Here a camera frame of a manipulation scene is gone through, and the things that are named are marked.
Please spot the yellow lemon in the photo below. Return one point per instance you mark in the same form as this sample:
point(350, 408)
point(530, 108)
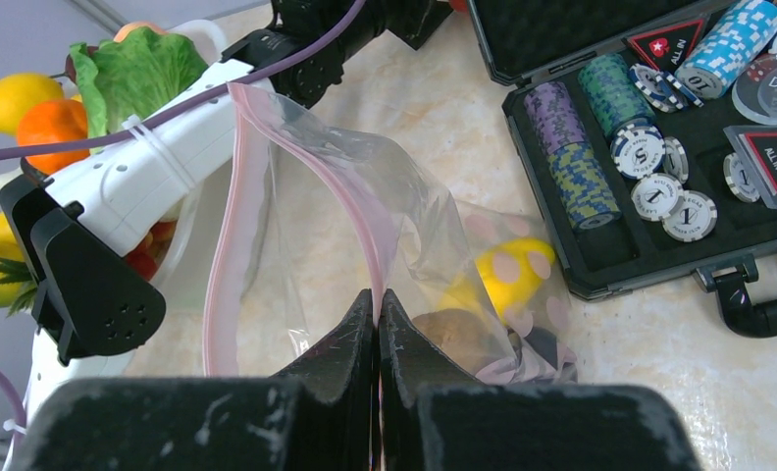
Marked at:
point(21, 92)

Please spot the peach at back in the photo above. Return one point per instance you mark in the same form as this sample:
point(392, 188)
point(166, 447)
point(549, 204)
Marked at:
point(138, 29)

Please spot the purple eggplant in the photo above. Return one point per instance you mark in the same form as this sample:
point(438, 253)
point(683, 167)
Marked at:
point(540, 358)

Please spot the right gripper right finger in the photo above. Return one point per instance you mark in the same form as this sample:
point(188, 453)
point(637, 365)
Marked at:
point(410, 364)

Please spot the brown potato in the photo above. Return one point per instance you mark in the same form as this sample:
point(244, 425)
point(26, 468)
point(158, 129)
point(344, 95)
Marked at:
point(460, 335)

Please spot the strawberry cluster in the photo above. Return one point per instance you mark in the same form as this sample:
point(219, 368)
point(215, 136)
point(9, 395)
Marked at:
point(146, 258)

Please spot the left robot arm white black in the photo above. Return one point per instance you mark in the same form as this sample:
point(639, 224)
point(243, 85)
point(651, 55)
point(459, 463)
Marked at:
point(93, 311)

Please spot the clear zip top bag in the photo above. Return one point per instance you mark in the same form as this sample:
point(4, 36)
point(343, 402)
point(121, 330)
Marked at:
point(315, 214)

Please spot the green lettuce leaf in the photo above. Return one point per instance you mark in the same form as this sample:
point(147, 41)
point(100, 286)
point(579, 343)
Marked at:
point(134, 78)

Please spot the large orange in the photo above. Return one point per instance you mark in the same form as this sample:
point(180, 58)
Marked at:
point(50, 122)

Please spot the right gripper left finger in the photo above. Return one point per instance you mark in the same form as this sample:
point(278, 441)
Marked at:
point(331, 427)

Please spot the yellow mango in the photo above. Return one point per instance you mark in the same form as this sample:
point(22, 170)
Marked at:
point(504, 277)

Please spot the black poker chip case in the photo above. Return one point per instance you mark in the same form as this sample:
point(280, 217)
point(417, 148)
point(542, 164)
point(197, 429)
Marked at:
point(648, 130)

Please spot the white fruit tray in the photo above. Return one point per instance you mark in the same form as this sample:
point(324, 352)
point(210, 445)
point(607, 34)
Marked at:
point(201, 139)

